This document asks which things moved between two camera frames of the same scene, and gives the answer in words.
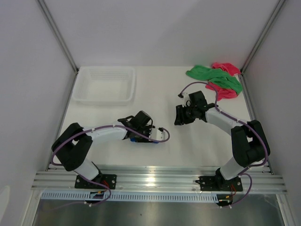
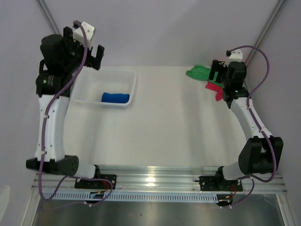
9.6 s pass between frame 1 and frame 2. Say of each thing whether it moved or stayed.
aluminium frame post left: stayed
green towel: stayed
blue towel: moved
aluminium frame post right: stayed
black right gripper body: moved
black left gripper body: moved
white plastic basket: stayed
